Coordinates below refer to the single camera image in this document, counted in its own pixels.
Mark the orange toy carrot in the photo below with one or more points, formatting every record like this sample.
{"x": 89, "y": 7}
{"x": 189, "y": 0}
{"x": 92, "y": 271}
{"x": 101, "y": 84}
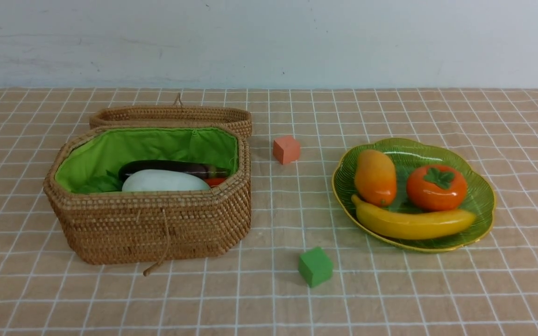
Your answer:
{"x": 214, "y": 182}

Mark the purple toy eggplant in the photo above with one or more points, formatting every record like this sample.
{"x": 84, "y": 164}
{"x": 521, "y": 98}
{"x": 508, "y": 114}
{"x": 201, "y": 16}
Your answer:
{"x": 200, "y": 170}

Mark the orange toy mango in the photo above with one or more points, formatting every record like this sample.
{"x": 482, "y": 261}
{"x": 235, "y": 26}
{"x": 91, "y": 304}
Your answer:
{"x": 375, "y": 178}

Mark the white toy radish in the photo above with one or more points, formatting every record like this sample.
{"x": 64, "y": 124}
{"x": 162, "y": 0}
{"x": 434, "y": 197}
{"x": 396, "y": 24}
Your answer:
{"x": 144, "y": 181}

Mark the yellow toy banana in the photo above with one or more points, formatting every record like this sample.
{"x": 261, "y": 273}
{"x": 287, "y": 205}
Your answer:
{"x": 411, "y": 226}

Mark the orange toy persimmon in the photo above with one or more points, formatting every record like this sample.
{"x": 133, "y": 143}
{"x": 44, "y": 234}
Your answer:
{"x": 436, "y": 188}

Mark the orange foam cube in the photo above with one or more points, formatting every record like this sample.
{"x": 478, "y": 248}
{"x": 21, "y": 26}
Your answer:
{"x": 286, "y": 149}

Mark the woven basket lid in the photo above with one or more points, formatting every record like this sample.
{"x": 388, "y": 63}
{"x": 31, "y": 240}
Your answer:
{"x": 239, "y": 121}

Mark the green foam cube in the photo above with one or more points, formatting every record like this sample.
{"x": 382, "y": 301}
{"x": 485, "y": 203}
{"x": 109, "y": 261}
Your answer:
{"x": 315, "y": 267}

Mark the green glass plate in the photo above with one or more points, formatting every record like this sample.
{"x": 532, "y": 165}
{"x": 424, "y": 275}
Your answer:
{"x": 407, "y": 156}

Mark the woven wicker basket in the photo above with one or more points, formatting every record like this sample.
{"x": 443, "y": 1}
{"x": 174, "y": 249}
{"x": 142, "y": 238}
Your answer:
{"x": 104, "y": 226}

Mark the checkered beige tablecloth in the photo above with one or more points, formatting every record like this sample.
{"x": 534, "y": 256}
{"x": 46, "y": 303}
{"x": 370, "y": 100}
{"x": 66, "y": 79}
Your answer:
{"x": 487, "y": 289}

